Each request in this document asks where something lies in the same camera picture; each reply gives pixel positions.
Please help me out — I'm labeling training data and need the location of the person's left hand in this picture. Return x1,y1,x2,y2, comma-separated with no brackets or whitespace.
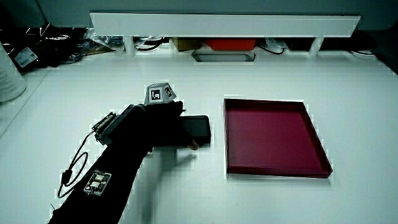
136,82,200,151

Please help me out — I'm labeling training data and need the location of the black battery pack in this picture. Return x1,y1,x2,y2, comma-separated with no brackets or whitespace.
181,114,212,146

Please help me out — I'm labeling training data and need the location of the person's left forearm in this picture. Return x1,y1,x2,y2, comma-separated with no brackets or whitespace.
48,104,154,224

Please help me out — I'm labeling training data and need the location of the white desk shelf riser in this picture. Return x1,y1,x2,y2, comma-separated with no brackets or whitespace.
89,12,362,57

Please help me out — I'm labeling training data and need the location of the white desk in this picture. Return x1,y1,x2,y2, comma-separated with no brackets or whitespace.
0,46,398,224

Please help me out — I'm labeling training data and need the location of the brown cardboard box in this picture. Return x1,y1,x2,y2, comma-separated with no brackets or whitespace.
172,37,202,52

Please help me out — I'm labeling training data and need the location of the small grey sensor module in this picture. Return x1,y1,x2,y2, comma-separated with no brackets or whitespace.
83,169,112,197

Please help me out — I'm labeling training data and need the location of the clear plastic bag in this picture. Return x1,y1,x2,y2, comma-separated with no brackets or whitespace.
83,28,126,56

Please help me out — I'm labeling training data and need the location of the orange box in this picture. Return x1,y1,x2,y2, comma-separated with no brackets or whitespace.
203,38,259,52

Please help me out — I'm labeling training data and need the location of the red tray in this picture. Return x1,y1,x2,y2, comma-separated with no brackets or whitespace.
223,98,334,180

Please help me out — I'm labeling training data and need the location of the black plastic bag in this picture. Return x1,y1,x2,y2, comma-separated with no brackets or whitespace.
0,24,88,75

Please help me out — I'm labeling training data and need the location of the white cylindrical container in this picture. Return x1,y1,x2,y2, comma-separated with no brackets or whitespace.
0,42,27,103

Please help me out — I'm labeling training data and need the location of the black coiled cable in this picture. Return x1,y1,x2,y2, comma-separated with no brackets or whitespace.
133,36,165,52

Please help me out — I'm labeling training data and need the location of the grey cable grommet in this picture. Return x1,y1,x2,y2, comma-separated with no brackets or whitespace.
191,50,257,63

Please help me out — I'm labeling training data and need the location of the black thin cable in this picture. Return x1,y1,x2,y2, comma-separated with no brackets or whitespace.
57,130,96,200

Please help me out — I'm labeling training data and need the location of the black cable bundle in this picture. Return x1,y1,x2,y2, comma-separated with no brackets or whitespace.
257,37,286,55

